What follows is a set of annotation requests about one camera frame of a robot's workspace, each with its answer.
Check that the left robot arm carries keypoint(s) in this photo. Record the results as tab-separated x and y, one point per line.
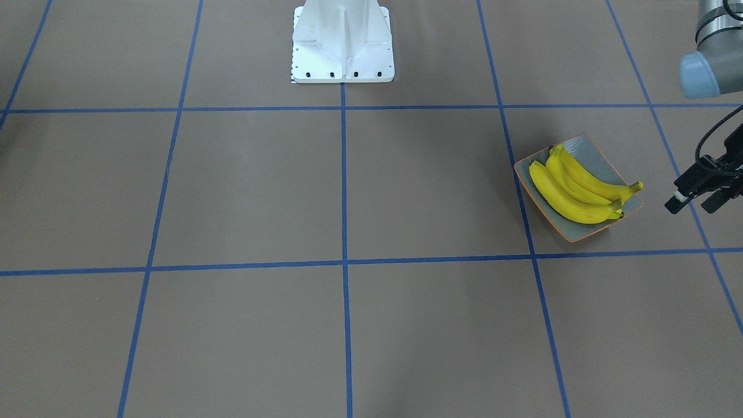
714	69

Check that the yellow banana back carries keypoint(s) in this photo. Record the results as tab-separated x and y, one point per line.
565	205

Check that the yellow banana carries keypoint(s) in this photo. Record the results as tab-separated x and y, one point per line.
554	165
565	205
588	181

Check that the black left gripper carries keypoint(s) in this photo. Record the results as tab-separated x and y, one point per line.
704	176

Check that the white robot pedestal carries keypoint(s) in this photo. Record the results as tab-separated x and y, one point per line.
342	42

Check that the brown table mat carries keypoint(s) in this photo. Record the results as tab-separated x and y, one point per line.
186	233

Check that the grey square ceramic plate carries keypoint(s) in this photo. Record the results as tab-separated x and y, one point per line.
584	150

